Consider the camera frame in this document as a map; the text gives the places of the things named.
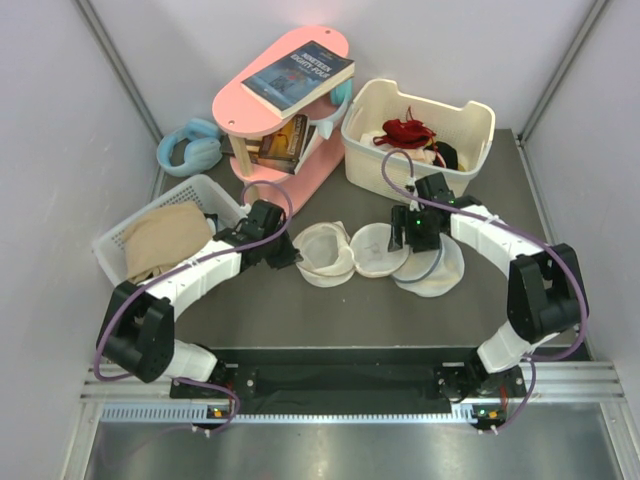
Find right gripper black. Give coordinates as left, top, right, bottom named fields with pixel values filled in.
left=389, top=205, right=441, bottom=254

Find beige trim mesh laundry bag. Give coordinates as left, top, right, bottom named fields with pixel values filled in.
left=293, top=221, right=409, bottom=288

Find red bra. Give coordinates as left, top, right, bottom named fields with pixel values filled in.
left=374, top=107, right=436, bottom=149

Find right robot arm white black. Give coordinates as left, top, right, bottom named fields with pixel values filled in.
left=390, top=173, right=589, bottom=400

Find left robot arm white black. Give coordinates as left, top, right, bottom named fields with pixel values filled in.
left=94, top=200, right=301, bottom=397

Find grey trim mesh laundry bag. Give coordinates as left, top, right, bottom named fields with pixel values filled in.
left=391, top=234, right=465, bottom=298

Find cream plastic laundry basket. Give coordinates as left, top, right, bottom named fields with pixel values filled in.
left=341, top=79, right=495, bottom=202

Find brown orange book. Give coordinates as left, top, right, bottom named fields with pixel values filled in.
left=250, top=114, right=316, bottom=175

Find blue headphones on floor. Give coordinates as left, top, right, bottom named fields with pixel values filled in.
left=156, top=118, right=222, bottom=178

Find clothes pile in cream basket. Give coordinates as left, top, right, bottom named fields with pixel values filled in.
left=360, top=132, right=466, bottom=172

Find beige folded cloth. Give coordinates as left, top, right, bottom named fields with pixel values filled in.
left=122, top=201, right=213, bottom=284

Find pink two-tier shelf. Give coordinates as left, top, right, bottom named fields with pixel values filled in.
left=211, top=25, right=351, bottom=216

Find dark blue paperback book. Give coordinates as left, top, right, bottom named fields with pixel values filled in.
left=241, top=41, right=355, bottom=119

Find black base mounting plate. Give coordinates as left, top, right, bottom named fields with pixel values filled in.
left=169, top=344, right=531, bottom=401

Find white plastic perforated basket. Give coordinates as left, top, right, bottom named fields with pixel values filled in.
left=93, top=174, right=244, bottom=286

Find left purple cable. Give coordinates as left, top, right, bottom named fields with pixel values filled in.
left=93, top=180, right=293, bottom=437

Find purple cable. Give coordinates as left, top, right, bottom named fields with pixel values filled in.
left=381, top=148, right=589, bottom=437
left=93, top=180, right=293, bottom=437

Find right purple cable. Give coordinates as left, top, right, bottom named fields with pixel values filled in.
left=381, top=148, right=589, bottom=437

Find grey slotted cable duct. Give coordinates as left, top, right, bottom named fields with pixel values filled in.
left=99, top=402, right=506, bottom=426

